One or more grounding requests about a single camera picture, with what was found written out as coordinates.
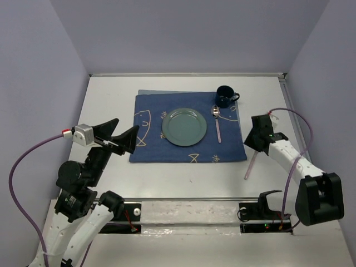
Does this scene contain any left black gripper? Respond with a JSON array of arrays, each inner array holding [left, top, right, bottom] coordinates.
[[87, 116, 141, 184]]

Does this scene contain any pink handled fork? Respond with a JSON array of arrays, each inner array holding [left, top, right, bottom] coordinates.
[[244, 151, 258, 180]]

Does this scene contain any blue embroidered cloth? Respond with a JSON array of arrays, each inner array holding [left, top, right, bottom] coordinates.
[[129, 90, 247, 163]]

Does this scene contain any pink handled spoon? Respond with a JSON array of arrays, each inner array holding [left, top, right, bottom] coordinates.
[[211, 105, 221, 143]]

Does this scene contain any dark blue mug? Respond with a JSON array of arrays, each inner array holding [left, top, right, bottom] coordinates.
[[215, 85, 240, 108]]

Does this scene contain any teal ceramic plate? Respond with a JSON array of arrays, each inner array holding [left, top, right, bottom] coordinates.
[[162, 108, 207, 147]]

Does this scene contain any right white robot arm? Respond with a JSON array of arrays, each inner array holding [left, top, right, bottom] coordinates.
[[240, 114, 344, 226]]

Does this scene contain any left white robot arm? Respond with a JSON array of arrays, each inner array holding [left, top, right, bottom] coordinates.
[[30, 118, 140, 266]]

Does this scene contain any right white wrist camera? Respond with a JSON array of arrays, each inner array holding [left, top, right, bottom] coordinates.
[[268, 112, 279, 128]]

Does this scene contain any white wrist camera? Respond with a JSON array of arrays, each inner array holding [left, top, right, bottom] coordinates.
[[62, 124, 95, 147], [268, 112, 279, 128]]

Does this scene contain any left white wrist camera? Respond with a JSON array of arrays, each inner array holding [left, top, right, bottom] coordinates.
[[62, 124, 95, 147]]

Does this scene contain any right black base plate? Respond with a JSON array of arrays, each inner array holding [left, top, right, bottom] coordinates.
[[236, 202, 293, 234]]

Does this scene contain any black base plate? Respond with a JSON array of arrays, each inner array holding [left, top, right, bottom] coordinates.
[[99, 202, 142, 234], [236, 202, 293, 234]]

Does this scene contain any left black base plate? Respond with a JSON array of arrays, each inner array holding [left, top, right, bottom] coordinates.
[[99, 202, 142, 234]]

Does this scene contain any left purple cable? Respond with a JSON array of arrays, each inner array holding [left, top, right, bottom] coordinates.
[[8, 132, 139, 267]]

